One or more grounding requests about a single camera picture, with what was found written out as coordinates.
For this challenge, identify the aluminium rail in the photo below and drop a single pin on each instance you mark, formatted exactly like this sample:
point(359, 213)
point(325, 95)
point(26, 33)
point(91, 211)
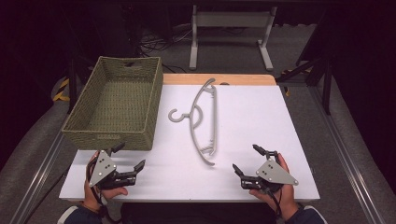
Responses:
point(37, 180)
point(345, 155)

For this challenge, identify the black metal stand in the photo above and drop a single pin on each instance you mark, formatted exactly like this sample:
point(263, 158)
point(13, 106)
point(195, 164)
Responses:
point(72, 84)
point(325, 81)

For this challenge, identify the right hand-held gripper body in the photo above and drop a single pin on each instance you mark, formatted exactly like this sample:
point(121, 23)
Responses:
point(274, 174)

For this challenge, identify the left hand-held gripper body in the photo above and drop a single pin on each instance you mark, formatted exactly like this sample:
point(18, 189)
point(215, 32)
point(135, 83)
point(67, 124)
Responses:
point(102, 168)

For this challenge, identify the yellow black striped tape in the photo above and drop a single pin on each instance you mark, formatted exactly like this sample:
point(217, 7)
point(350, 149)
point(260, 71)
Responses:
point(295, 71)
point(62, 91)

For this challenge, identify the person's dark lap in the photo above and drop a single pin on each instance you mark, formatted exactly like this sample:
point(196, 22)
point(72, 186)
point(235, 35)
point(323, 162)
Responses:
point(199, 213)

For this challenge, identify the grey metal stand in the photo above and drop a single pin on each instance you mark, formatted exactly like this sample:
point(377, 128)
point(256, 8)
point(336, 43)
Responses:
point(232, 19)

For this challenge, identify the person's left hand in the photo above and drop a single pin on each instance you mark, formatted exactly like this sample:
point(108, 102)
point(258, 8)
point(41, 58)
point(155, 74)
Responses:
point(93, 196)

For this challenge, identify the person's right hand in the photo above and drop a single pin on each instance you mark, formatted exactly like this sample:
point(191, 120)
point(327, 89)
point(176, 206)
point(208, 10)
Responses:
point(286, 202)

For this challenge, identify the grey plastic clothes hanger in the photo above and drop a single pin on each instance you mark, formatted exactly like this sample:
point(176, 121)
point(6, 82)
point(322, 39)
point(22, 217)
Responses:
point(214, 124)

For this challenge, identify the white board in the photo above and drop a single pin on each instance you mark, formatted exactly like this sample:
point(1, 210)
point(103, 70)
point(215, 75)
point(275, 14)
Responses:
point(249, 124)

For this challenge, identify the green woven basket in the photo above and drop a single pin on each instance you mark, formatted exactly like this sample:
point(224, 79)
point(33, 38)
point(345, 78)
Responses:
point(118, 102)

